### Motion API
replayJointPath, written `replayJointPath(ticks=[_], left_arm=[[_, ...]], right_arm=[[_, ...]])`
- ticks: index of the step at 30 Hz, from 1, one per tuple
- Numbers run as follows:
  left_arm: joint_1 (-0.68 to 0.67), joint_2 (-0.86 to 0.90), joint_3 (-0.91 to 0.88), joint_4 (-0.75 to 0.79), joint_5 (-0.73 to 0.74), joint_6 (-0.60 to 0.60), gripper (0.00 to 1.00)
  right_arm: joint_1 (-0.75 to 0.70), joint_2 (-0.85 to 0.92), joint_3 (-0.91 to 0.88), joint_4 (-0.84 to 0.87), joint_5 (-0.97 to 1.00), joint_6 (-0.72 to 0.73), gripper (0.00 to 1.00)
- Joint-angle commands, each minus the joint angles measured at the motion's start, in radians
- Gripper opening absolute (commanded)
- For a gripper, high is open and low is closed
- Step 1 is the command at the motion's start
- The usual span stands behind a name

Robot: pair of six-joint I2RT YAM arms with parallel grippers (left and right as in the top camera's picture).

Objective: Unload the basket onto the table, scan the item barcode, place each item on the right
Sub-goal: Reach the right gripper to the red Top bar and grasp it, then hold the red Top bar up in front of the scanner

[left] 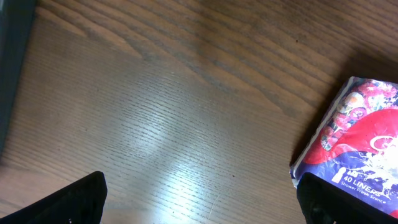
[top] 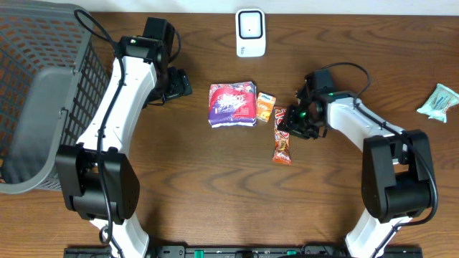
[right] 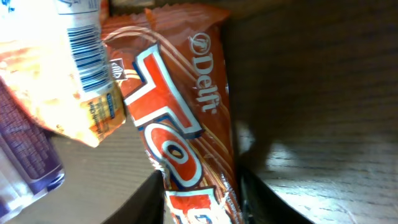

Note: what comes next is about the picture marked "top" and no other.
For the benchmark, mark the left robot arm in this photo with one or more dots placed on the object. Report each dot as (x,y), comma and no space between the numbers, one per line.
(96,177)

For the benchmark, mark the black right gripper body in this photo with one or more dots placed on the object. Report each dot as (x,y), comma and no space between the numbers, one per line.
(295,122)

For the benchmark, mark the orange Top chocolate bar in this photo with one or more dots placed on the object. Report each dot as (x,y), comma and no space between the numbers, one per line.
(282,141)

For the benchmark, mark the grey plastic basket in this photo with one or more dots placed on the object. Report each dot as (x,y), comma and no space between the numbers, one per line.
(52,83)

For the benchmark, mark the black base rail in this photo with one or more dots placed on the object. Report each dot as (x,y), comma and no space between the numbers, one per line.
(204,252)

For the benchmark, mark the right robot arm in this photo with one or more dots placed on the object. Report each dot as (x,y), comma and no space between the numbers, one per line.
(397,179)

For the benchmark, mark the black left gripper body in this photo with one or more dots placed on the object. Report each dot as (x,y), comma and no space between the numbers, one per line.
(178,86)

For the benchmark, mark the small orange tissue pack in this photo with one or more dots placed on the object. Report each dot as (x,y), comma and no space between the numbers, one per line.
(265,104)

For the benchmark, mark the teal snack packet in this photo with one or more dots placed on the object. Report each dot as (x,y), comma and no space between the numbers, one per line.
(439,102)

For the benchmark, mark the red purple floral packet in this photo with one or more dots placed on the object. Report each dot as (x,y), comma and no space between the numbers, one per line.
(232,105)

